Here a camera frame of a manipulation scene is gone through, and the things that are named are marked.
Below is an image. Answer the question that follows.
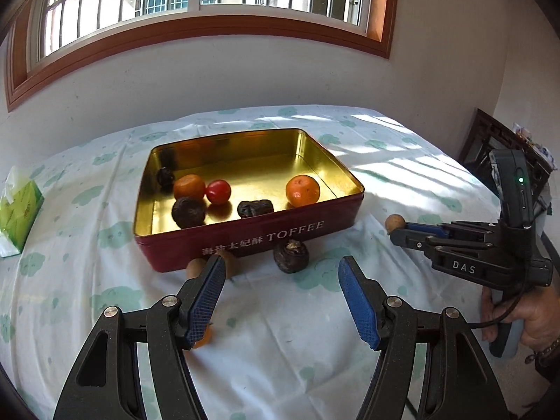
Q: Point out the red and gold tin box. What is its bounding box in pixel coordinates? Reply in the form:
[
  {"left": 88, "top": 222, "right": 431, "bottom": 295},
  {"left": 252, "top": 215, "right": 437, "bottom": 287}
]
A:
[{"left": 133, "top": 128, "right": 365, "bottom": 273}]

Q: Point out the person's right hand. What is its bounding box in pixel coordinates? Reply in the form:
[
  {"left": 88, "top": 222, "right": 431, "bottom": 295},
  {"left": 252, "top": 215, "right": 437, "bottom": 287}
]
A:
[{"left": 479, "top": 284, "right": 560, "bottom": 353}]

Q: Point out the green tissue pack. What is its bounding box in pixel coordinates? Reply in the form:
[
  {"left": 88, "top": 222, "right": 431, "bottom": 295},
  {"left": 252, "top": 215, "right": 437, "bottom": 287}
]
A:
[{"left": 0, "top": 166, "right": 45, "bottom": 258}]

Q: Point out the beaded bracelet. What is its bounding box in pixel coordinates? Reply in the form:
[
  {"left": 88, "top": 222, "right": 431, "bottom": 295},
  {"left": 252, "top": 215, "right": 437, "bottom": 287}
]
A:
[{"left": 524, "top": 337, "right": 560, "bottom": 366}]

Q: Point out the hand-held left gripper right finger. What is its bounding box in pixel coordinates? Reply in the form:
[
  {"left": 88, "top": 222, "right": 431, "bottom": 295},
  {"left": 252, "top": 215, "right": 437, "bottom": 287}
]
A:
[{"left": 338, "top": 255, "right": 510, "bottom": 420}]

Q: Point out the small dark round fruit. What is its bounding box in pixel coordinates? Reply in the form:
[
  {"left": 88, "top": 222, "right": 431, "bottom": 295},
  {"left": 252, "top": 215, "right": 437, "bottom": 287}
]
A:
[{"left": 156, "top": 167, "right": 176, "bottom": 191}]

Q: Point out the orange mandarin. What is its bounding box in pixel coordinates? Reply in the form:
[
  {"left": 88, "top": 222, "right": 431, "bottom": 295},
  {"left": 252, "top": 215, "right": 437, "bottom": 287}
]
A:
[
  {"left": 173, "top": 174, "right": 207, "bottom": 201},
  {"left": 286, "top": 174, "right": 321, "bottom": 206},
  {"left": 192, "top": 324, "right": 214, "bottom": 350}
]

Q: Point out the large wrinkled dark passion fruit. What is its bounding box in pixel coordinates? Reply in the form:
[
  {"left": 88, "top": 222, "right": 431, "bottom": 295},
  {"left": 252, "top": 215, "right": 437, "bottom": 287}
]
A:
[{"left": 171, "top": 197, "right": 207, "bottom": 229}]

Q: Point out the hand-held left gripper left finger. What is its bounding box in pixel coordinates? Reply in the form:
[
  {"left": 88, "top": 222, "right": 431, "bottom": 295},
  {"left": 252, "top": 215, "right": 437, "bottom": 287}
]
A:
[{"left": 52, "top": 254, "right": 226, "bottom": 420}]

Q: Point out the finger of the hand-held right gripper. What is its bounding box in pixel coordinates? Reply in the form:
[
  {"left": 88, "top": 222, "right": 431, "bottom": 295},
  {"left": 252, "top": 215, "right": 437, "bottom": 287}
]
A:
[
  {"left": 389, "top": 227, "right": 499, "bottom": 257},
  {"left": 405, "top": 221, "right": 497, "bottom": 237}
]

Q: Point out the dark passion fruit brown patch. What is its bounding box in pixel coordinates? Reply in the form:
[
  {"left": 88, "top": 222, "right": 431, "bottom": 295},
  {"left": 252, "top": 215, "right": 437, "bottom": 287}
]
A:
[{"left": 273, "top": 240, "right": 310, "bottom": 274}]

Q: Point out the black cable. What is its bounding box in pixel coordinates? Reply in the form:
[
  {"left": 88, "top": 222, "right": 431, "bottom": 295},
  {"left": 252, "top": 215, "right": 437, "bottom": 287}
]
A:
[{"left": 466, "top": 291, "right": 526, "bottom": 329}]

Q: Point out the shrivelled dark fruit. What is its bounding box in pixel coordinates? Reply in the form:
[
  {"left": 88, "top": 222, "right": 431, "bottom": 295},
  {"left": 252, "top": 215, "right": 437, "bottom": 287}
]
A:
[{"left": 237, "top": 199, "right": 274, "bottom": 218}]

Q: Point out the dark wooden side table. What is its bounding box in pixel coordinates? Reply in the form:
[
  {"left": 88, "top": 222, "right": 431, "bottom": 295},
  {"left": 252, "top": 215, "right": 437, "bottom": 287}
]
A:
[{"left": 457, "top": 108, "right": 553, "bottom": 215}]

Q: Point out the red cherry tomato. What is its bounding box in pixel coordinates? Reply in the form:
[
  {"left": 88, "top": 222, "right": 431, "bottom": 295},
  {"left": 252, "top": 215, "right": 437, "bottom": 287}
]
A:
[{"left": 206, "top": 179, "right": 232, "bottom": 205}]

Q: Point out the wooden framed barred window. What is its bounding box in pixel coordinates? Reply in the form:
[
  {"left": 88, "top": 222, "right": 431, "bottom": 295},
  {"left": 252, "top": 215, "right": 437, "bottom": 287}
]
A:
[{"left": 5, "top": 0, "right": 400, "bottom": 113}]

